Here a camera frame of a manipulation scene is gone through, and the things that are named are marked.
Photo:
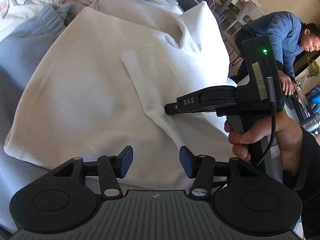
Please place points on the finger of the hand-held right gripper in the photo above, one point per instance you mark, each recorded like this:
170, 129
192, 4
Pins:
185, 106

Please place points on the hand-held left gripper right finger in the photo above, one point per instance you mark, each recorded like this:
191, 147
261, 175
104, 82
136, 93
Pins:
186, 162

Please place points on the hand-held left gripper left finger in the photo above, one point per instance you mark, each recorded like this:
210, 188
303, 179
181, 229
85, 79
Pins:
126, 162

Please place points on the white knit sweater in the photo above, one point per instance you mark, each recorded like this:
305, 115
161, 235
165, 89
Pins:
87, 92

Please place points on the light blue knit garment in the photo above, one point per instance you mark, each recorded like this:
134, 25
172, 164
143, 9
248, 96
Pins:
30, 42

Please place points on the person's right forearm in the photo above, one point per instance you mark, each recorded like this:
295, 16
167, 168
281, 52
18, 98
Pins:
307, 167

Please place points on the person's right hand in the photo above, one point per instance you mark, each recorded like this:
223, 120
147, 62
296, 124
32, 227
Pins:
287, 142

